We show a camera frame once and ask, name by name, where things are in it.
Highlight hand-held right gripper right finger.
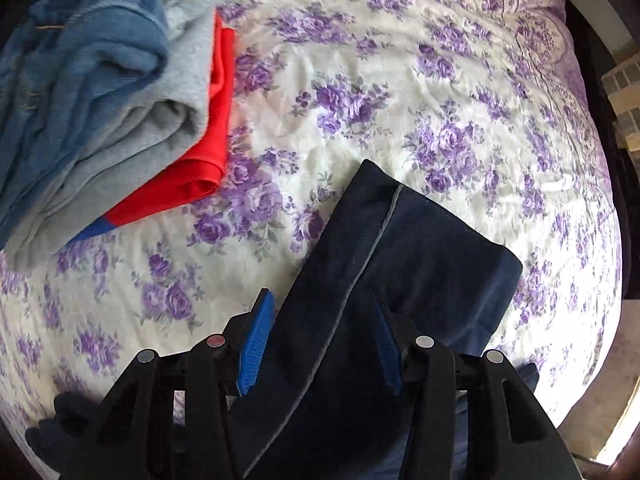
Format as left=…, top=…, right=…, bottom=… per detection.
left=375, top=301, right=583, bottom=480

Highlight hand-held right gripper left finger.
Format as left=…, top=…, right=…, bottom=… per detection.
left=62, top=288, right=276, bottom=480

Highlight navy blue pants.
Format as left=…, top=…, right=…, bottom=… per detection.
left=25, top=159, right=541, bottom=480

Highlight red garment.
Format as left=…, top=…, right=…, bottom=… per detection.
left=65, top=12, right=237, bottom=248

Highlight grey fleece garment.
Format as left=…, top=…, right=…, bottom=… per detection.
left=7, top=0, right=236, bottom=273

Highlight purple floral bed sheet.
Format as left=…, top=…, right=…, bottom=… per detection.
left=0, top=0, right=623, bottom=480

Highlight blue denim garment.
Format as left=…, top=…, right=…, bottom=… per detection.
left=0, top=0, right=171, bottom=251

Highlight white window frame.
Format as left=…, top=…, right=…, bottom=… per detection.
left=601, top=57, right=640, bottom=151

